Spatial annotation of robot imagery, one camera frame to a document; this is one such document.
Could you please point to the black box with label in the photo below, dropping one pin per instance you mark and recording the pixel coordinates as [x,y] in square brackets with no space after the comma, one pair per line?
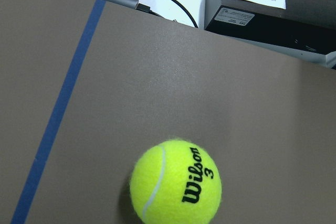
[299,24]

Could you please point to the yellow tennis ball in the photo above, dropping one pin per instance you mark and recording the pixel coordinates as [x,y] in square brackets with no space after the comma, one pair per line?
[176,181]

